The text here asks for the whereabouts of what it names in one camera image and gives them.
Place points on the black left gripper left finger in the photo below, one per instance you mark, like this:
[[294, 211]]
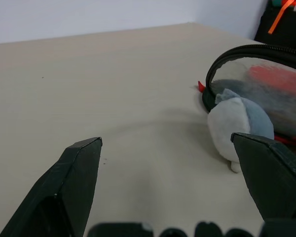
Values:
[[69, 182]]

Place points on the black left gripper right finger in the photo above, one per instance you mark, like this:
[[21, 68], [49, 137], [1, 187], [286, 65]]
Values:
[[273, 177]]

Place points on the white blue plush zipper charm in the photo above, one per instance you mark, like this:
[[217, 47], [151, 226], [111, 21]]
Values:
[[232, 126]]

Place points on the red black paddle case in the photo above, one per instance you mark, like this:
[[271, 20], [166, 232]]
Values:
[[236, 53]]

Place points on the teal object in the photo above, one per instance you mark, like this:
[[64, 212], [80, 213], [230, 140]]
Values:
[[276, 2]]

